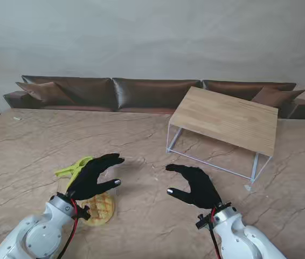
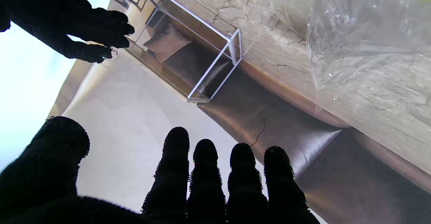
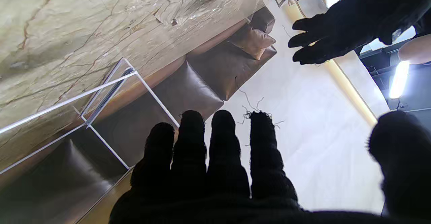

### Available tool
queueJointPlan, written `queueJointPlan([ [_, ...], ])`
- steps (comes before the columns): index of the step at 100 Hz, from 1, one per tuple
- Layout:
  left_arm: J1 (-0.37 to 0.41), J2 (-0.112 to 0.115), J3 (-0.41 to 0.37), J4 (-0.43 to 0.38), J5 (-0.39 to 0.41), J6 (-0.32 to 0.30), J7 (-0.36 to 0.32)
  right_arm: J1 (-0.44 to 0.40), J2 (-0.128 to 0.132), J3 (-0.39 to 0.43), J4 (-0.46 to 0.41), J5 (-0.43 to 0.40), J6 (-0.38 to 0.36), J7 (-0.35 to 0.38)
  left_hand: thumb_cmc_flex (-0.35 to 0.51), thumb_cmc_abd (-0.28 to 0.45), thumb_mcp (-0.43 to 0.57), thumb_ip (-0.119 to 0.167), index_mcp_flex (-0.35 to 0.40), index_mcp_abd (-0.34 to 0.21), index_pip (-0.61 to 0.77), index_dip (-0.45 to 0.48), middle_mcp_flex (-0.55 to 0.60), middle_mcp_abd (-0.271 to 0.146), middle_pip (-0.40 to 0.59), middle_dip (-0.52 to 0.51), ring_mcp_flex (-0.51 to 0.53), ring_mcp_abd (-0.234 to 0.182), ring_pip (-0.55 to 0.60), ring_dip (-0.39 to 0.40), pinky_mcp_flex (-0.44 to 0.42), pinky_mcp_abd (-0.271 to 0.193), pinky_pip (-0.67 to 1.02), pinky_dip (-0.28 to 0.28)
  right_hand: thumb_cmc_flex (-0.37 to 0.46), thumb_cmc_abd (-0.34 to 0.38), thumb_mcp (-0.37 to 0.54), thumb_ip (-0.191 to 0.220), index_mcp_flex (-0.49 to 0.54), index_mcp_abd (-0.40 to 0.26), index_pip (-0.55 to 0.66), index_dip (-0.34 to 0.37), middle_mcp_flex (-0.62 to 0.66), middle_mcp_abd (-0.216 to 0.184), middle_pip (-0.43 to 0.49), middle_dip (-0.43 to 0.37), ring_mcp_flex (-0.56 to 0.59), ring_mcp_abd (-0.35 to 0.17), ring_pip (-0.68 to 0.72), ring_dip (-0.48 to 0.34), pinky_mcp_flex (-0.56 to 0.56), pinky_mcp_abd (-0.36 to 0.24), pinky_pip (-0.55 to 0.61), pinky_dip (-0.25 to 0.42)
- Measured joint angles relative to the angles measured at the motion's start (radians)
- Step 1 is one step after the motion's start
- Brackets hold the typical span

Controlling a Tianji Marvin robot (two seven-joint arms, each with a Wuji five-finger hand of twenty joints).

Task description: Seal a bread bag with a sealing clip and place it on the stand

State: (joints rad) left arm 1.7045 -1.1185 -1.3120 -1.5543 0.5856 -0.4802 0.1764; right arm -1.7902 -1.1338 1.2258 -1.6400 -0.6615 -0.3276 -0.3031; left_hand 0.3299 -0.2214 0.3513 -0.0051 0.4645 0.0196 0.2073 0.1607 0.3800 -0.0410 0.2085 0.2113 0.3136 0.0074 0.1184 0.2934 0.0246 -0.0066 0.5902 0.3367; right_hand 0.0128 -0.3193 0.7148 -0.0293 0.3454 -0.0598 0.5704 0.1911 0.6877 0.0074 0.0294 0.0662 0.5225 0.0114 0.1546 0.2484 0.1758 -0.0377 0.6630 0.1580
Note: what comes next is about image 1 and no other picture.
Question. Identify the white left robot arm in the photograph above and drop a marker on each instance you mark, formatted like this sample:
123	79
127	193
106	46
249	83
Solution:
39	232

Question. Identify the lime green sealing clip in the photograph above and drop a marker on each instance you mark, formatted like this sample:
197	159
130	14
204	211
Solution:
66	171

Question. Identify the brown leather cushion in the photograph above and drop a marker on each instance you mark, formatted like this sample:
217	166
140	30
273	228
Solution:
44	93
273	97

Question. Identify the golden melon bread bun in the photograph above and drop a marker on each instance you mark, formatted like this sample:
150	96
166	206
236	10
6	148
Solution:
101	210

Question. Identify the small white tape scrap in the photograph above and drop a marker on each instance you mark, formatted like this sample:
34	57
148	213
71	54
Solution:
248	188
17	118

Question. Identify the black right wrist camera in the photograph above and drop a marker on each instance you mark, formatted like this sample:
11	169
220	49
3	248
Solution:
202	224

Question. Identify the long brown leather sofa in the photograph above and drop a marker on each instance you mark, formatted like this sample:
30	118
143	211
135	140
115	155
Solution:
147	94

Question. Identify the wooden table white metal frame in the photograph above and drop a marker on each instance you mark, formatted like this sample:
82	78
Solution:
222	118

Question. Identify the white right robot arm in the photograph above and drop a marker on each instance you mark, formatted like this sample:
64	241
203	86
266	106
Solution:
236	232

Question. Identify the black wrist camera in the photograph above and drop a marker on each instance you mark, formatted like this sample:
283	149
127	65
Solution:
83	213
202	224

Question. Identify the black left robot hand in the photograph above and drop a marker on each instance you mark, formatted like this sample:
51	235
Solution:
87	180

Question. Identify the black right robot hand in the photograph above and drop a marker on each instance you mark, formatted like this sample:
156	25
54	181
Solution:
201	189

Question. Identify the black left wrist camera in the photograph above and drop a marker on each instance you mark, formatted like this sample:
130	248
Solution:
83	213

